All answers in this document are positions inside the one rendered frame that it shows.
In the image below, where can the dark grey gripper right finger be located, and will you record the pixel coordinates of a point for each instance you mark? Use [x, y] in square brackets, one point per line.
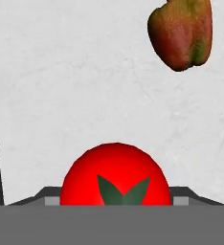
[181, 195]

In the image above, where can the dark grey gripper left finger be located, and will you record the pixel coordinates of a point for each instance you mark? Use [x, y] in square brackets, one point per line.
[50, 195]

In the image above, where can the red tomato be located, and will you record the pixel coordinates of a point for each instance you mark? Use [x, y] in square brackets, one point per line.
[117, 166]

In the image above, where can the red green bell pepper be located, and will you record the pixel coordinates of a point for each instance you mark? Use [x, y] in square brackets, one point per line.
[181, 35]

